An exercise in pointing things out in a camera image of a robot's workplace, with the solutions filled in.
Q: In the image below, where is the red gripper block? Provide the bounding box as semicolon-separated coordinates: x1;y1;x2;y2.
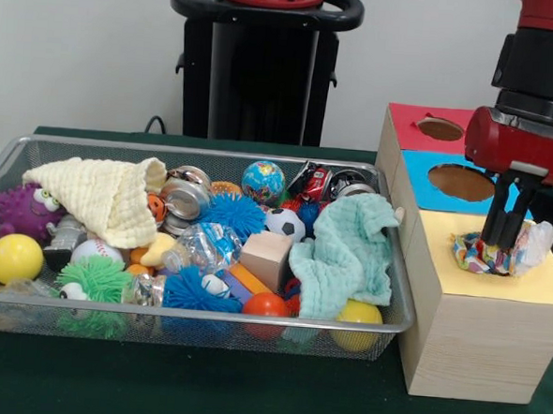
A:
458;104;553;255

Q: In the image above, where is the small multicolour knotted cloth toy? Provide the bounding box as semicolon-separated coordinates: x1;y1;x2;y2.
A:
450;215;553;280

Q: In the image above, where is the wooden box with three holes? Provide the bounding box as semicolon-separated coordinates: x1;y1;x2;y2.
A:
362;103;553;407

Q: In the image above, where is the shallow clear mesh bin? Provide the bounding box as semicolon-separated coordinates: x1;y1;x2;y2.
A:
0;132;426;364

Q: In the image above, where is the mint green cloth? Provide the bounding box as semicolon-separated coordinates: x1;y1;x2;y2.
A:
285;188;405;326

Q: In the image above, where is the small soccer ball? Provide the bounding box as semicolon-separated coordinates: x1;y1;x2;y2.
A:
264;206;308;244

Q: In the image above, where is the plain wooden block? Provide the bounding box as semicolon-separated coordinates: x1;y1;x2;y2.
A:
239;229;296;294

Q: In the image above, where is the globe print ball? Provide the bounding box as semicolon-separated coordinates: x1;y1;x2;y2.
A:
240;160;288;207

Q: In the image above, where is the orange ball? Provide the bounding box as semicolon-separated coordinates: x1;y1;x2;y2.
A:
241;291;291;340

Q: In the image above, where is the blue spiky rubber ball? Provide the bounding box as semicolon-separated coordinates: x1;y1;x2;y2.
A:
198;191;269;244

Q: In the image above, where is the dark green table cloth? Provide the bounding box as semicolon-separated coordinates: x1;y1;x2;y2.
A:
0;123;553;414

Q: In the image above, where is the cream knitted cloth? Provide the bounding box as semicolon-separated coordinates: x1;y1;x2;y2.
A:
19;151;171;252

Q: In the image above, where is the green fuzzy toy with eyes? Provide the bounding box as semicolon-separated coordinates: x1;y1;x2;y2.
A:
52;255;138;342

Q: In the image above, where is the purple spiky toy with eyes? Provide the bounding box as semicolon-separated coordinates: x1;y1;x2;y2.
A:
0;183;67;244

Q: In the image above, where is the yellow ball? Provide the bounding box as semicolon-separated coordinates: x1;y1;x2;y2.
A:
0;233;47;288

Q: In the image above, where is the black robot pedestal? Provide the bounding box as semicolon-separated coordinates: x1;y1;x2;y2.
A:
162;0;366;149

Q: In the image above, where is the black cable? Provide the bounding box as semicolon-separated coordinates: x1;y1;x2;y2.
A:
145;114;169;136

